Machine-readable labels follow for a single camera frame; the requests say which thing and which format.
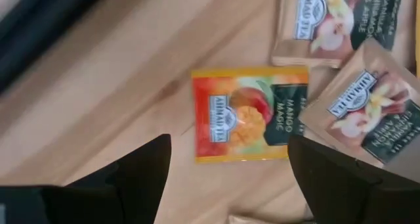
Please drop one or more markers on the orange mango tea bag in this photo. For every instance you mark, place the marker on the orange mango tea bag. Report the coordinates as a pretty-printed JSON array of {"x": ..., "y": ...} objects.
[{"x": 246, "y": 119}]

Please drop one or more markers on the beige vanilla tea bag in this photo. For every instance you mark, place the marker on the beige vanilla tea bag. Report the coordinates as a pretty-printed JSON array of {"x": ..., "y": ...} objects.
[
  {"x": 328, "y": 20},
  {"x": 367, "y": 112}
]

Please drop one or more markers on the black aluminium table frame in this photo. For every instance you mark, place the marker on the black aluminium table frame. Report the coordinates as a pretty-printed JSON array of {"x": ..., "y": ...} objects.
[{"x": 33, "y": 30}]

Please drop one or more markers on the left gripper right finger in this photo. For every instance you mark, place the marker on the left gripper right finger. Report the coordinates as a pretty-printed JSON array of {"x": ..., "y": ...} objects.
[{"x": 354, "y": 194}]

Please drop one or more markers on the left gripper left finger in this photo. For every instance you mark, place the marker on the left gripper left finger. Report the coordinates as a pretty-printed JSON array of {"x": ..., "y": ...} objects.
[{"x": 131, "y": 191}]

